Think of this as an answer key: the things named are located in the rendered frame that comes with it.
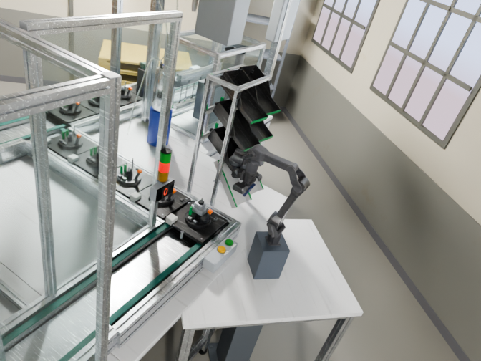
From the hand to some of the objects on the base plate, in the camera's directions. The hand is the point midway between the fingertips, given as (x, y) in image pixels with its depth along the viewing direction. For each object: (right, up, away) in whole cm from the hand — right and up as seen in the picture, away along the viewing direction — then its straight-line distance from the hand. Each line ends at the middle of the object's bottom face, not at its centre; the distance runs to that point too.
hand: (245, 190), depth 188 cm
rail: (-29, -42, -2) cm, 51 cm away
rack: (-19, -6, +56) cm, 60 cm away
